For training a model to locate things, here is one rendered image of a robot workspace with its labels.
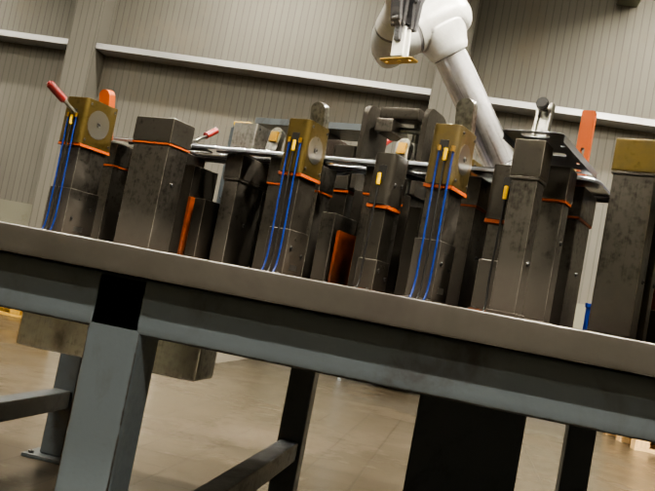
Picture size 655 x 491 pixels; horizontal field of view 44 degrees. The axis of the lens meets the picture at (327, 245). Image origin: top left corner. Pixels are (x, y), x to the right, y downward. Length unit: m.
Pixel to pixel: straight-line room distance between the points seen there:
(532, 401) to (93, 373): 0.59
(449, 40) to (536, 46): 6.05
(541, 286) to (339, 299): 0.53
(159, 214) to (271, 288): 0.92
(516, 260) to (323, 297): 0.38
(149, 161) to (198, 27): 7.13
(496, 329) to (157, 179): 1.12
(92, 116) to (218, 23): 6.93
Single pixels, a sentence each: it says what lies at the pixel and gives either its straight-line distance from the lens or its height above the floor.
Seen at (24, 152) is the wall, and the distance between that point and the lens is 9.52.
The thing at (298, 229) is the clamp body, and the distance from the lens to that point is 1.74.
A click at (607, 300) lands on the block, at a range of 1.51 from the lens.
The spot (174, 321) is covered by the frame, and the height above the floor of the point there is 0.61.
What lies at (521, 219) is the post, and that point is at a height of 0.86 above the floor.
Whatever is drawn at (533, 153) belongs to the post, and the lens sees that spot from 1.33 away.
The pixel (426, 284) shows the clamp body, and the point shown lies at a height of 0.74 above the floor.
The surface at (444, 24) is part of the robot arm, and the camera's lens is 2.50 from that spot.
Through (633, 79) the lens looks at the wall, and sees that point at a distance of 8.54.
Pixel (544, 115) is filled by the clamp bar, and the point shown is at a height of 1.19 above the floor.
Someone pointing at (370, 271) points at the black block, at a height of 0.75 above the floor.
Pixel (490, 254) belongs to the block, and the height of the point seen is 0.81.
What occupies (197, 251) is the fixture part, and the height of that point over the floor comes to 0.74.
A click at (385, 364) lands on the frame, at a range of 1.08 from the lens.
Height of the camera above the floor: 0.68
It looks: 4 degrees up
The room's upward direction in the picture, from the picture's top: 11 degrees clockwise
